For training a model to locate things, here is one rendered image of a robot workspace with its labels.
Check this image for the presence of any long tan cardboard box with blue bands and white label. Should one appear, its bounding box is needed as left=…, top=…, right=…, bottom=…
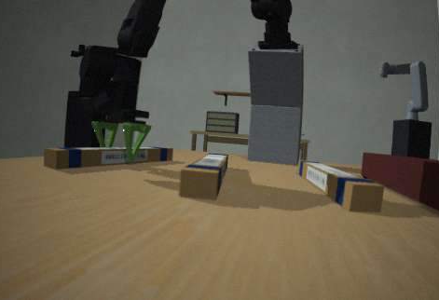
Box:
left=44, top=147, right=173, bottom=170

